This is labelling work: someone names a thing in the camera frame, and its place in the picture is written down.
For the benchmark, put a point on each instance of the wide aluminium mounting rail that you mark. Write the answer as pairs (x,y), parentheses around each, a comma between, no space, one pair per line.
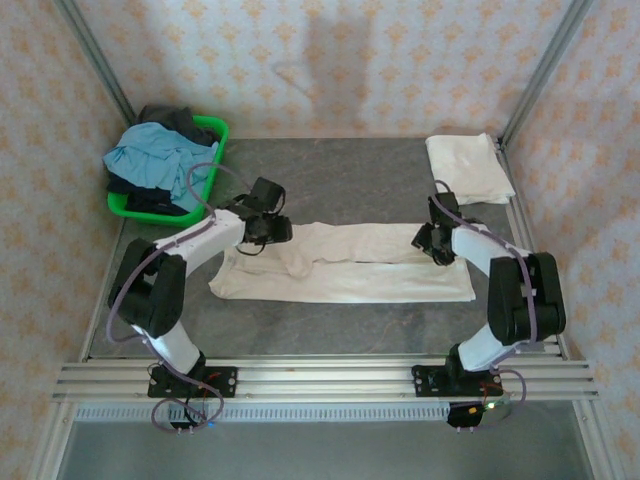
(325,380)

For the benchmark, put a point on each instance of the white t-shirt with black print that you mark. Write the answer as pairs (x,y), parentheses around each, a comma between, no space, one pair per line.
(350,280)

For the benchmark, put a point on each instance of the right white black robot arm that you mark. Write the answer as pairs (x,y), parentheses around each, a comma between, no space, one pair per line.
(475,245)

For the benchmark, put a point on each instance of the light blue t-shirt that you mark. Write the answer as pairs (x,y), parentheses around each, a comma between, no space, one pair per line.
(145,160)

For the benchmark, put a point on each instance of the short aluminium frame leg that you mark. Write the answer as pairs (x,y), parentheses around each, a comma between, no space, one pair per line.
(52,440)
(600,440)

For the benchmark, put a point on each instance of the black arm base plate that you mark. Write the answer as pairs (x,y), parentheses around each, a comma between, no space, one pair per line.
(425,382)
(227,382)

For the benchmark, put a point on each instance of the aluminium table side rail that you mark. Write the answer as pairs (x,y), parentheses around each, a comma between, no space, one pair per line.
(521,220)

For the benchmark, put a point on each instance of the green plastic basket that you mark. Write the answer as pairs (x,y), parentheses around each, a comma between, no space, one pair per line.
(150,216)

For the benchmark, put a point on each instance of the slanted aluminium frame post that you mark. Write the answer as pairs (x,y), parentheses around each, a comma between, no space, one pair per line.
(545,75)
(96,60)

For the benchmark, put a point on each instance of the black controller board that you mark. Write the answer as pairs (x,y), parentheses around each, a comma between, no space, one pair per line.
(182,426)
(462,415)

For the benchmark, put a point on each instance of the grey metal sheet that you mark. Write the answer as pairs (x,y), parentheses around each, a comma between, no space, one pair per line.
(325,452)

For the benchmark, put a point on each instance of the folded white cloth stack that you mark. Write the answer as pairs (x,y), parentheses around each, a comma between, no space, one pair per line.
(467,165)

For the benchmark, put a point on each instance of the dark navy t-shirt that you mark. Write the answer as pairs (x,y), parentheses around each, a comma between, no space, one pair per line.
(145,200)

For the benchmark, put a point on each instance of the dark grey t-shirt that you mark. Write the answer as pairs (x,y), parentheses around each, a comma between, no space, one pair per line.
(170,117)

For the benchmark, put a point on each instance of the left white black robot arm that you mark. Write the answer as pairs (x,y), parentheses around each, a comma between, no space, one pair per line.
(210,240)

